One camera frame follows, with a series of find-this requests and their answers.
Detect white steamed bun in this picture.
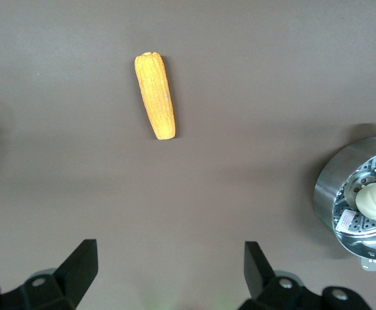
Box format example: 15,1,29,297
355,181,376,220

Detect yellow corn cob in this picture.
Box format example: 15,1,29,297
134,51,176,141

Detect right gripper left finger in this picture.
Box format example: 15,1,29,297
0,238,99,310

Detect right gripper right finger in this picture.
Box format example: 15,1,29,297
238,241,375,310

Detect stainless steel steamer pot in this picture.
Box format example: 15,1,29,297
313,124,376,273

